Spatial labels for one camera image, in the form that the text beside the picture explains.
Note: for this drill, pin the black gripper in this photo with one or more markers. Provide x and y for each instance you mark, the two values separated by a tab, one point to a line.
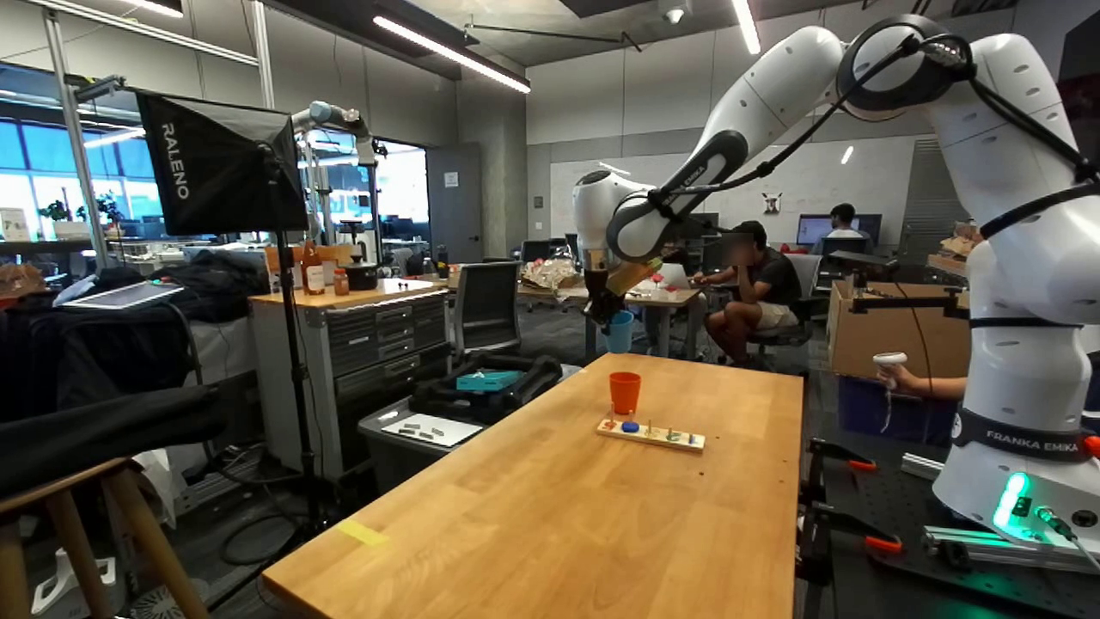
603	302

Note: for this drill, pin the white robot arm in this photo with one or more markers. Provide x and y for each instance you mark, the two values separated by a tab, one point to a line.
992	110

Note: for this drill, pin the orange plastic cup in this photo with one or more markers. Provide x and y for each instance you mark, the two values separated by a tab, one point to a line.
624	393

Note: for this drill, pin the wooden number puzzle board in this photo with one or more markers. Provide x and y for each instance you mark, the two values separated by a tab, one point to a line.
654	434

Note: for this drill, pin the open black case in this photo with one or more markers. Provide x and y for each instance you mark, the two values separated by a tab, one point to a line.
486	387

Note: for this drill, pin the seated person in black shirt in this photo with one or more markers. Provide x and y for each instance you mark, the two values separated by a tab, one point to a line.
764	290

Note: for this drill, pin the grey tool cabinet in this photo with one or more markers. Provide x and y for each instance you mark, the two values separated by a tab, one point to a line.
333	360

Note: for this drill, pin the person at monitor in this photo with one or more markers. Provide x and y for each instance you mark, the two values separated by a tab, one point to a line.
843	220

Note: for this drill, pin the black clamp right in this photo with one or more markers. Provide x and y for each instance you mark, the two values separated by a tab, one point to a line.
827	453

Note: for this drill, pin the cardboard box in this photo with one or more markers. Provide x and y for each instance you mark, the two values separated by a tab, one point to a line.
894	318

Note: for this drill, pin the yellow tape strip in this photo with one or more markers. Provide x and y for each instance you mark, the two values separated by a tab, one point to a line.
362	533

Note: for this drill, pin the black softbox light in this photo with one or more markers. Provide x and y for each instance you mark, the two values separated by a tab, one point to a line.
222	166

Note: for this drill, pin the wooden stool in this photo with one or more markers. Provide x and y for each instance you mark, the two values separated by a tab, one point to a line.
118	481

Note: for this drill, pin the black clamp with orange handle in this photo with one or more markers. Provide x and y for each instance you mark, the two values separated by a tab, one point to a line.
864	533

